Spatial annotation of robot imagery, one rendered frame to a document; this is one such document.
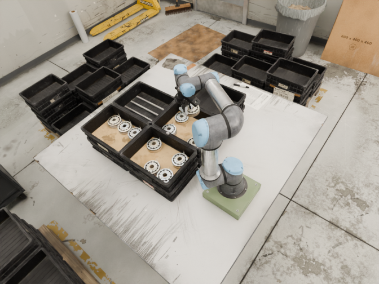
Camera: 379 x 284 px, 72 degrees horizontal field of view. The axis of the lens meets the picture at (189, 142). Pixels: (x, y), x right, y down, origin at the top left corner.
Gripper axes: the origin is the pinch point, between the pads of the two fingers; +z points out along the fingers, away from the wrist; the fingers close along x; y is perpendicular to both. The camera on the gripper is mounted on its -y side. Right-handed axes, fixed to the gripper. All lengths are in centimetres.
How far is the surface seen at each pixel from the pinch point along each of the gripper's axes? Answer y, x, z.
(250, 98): -13, -61, 32
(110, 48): 183, -71, 54
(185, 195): -23, 39, 29
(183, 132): 2.8, 5.6, 16.8
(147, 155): 10.6, 34.6, 15.9
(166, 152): 1.4, 26.3, 16.1
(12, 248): 58, 131, 47
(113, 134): 44, 35, 16
